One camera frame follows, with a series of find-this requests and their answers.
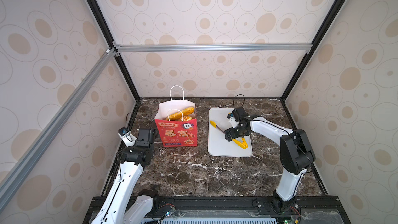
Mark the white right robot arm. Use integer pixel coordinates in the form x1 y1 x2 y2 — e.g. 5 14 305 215
208 107 316 213

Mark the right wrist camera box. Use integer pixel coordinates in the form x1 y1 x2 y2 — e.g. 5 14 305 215
227 113 238 128

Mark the white rectangular tray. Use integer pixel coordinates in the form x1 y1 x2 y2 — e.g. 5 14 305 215
208 107 252 158

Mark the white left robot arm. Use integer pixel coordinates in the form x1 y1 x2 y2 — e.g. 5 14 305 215
92 127 157 224

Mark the diagonal aluminium rail left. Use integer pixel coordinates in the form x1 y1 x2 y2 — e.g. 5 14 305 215
1 48 116 211

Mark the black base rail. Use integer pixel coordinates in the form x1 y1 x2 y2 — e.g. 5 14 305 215
139 190 350 224

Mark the red paper gift bag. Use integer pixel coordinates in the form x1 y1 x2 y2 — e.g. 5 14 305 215
154 85 198 147

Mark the long twisted bread top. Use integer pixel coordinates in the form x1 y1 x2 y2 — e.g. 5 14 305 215
182 116 193 121

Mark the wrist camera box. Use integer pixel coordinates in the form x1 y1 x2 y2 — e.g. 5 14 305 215
227 113 238 128
118 127 137 147

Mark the horizontal aluminium rail back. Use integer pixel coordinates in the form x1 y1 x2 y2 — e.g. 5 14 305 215
116 43 313 52

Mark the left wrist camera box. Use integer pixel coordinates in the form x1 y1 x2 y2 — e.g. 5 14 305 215
118 127 137 147

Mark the long striped bread roll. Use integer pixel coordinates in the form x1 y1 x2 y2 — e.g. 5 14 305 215
166 107 195 121

